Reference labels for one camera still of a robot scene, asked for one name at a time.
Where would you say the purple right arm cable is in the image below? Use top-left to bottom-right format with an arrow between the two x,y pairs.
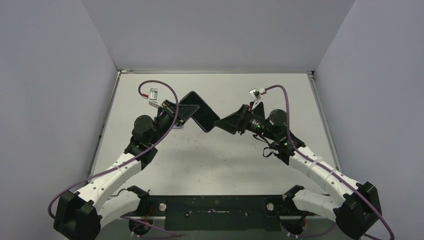
263,84 -> 396,240

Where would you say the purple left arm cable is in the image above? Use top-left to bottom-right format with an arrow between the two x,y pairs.
47,79 -> 180,220

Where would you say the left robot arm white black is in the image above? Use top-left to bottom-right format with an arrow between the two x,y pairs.
53,100 -> 200,240

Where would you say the purple phone black screen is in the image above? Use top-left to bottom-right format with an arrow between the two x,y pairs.
252,102 -> 266,119

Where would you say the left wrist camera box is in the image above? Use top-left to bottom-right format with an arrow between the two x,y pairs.
148,88 -> 161,109

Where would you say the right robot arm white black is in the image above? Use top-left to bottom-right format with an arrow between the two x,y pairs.
213,104 -> 382,240

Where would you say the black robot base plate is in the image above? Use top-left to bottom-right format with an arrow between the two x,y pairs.
126,195 -> 310,232

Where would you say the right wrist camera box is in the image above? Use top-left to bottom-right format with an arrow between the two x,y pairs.
249,87 -> 267,110

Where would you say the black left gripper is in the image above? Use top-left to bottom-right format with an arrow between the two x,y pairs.
150,100 -> 201,146

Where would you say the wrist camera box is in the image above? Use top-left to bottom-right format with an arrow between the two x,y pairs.
249,87 -> 267,110
148,88 -> 161,109

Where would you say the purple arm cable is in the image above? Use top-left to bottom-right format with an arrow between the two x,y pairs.
263,84 -> 396,240
47,79 -> 180,220

